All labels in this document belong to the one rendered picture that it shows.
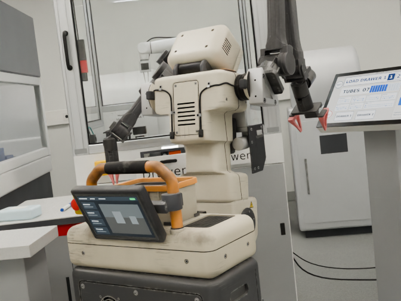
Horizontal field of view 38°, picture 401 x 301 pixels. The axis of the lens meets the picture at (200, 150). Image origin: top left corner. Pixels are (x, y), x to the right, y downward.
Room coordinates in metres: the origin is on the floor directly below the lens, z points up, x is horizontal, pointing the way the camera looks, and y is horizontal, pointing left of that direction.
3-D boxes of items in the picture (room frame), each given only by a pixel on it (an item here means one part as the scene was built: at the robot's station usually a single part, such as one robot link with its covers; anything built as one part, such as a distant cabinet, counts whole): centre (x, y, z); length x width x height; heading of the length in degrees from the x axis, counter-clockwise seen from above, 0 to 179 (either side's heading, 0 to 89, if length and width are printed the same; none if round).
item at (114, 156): (2.49, 0.38, 0.94); 0.10 x 0.07 x 0.07; 92
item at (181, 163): (2.51, 0.14, 0.87); 0.29 x 0.02 x 0.11; 91
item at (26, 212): (2.31, 0.74, 0.78); 0.15 x 0.10 x 0.04; 79
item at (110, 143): (2.49, 0.38, 1.00); 0.07 x 0.06 x 0.07; 11
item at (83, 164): (3.31, 0.12, 0.87); 1.02 x 0.95 x 0.14; 91
